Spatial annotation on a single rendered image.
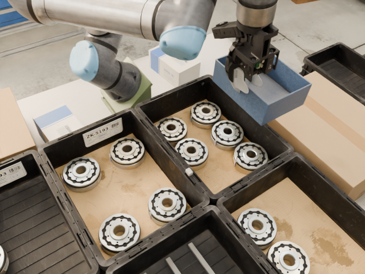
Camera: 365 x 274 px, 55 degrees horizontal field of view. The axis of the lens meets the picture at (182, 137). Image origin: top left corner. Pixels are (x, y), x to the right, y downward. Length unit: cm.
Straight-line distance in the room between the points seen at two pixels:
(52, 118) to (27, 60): 171
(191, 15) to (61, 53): 239
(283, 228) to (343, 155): 28
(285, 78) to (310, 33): 245
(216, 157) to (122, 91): 42
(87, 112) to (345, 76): 140
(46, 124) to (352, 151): 98
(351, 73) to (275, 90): 124
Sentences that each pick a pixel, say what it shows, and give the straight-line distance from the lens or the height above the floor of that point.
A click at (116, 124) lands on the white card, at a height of 90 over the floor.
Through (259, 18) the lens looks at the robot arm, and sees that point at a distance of 70.
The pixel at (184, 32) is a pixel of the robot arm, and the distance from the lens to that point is 61.
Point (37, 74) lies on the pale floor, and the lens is 280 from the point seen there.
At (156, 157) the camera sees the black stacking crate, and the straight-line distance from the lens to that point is 104.
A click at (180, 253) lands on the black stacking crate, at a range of 92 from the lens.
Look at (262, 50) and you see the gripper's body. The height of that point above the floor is 128.
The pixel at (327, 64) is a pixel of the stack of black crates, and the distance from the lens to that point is 218.
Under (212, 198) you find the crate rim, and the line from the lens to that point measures 88.
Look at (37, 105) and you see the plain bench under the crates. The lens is 149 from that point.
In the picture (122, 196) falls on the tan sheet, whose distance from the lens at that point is 100.
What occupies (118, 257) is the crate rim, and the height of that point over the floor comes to 93.
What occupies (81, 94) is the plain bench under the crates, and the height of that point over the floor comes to 70.
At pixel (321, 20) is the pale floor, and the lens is 364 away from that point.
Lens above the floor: 168
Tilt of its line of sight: 49 degrees down
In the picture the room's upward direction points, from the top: 4 degrees clockwise
